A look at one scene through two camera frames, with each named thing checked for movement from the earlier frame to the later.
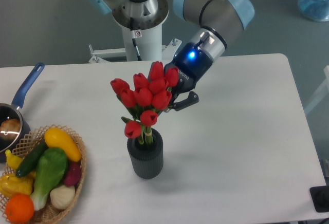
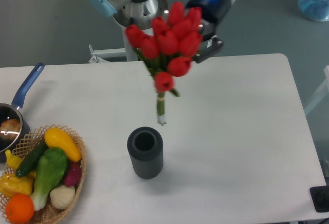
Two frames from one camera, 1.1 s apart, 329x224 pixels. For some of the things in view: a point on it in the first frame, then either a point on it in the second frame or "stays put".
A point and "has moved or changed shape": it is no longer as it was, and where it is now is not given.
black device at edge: (320, 198) stays put
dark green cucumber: (32, 159) stays put
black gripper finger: (192, 98) → (211, 42)
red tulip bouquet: (145, 98) has moved or changed shape
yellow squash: (55, 137) stays put
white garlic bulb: (62, 197) stays put
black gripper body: (192, 64) → (215, 3)
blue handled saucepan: (13, 126) stays put
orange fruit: (19, 208) stays put
